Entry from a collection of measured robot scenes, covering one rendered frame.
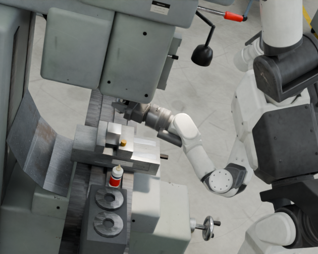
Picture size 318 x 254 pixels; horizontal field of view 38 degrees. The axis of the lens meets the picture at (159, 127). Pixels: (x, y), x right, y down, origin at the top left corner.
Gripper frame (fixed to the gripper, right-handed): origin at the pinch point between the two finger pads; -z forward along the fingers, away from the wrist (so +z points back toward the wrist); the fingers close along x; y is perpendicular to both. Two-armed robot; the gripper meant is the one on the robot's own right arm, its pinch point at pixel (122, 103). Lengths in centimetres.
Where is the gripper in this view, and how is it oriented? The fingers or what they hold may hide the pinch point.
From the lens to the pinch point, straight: 167.3
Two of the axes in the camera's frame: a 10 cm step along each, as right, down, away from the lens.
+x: -3.4, 5.2, -7.8
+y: -2.5, 7.5, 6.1
